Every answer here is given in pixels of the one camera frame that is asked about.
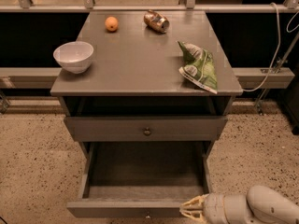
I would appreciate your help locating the green chip bag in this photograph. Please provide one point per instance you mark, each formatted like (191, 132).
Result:
(199, 67)

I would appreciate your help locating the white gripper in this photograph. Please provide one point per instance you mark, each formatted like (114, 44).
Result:
(213, 207)

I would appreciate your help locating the orange fruit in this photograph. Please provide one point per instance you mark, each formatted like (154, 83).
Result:
(111, 24)

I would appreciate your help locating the grey top drawer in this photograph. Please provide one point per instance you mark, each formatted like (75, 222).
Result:
(145, 129)

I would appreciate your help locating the grey wooden cabinet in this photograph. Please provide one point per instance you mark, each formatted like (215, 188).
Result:
(135, 72)

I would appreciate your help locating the crushed metal soda can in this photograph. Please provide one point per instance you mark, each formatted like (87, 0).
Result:
(156, 21)

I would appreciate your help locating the grey drawer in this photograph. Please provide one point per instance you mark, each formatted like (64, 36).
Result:
(145, 129)
(141, 179)

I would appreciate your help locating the white ceramic bowl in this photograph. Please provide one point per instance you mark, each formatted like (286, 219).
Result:
(74, 57)

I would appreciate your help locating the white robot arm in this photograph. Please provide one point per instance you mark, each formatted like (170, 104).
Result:
(261, 205)

